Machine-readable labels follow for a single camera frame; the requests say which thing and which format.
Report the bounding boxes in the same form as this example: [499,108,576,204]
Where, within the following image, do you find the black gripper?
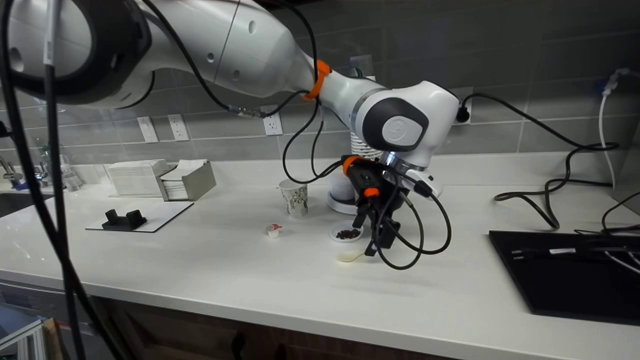
[341,153,401,256]

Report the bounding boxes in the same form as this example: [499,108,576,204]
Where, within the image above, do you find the cream plastic spoon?
[335,250,370,263]

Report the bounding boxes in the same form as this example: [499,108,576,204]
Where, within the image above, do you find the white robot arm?
[0,0,460,252]

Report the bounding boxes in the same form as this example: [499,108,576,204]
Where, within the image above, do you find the white plastic lid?
[328,219,363,244]

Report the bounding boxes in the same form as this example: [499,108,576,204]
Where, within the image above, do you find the dark beans in lid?
[335,229,360,240]

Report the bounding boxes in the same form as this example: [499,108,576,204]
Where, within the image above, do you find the patterned paper cup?
[278,180,308,217]

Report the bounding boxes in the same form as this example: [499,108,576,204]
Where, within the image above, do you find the white round tray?
[328,191,358,216]

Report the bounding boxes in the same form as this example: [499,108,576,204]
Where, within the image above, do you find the stack of white lids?
[328,172,353,202]

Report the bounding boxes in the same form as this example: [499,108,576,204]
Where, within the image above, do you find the red creamer pod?
[264,224,284,238]

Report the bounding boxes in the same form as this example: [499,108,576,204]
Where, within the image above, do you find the grey open cardboard box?
[103,156,218,204]

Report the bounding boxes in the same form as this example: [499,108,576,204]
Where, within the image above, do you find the white wall switch plate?
[261,113,281,136]

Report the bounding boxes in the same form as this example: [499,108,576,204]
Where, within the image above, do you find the white wall outlet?
[455,94,472,123]

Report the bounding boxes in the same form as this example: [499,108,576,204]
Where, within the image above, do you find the black power cable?
[454,90,640,236]

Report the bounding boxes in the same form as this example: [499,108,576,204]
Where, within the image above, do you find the small black bracket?
[102,210,145,231]

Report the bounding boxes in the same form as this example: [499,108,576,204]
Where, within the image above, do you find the white charging cable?
[595,65,631,188]

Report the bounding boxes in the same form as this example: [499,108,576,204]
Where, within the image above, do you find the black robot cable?
[0,0,454,360]

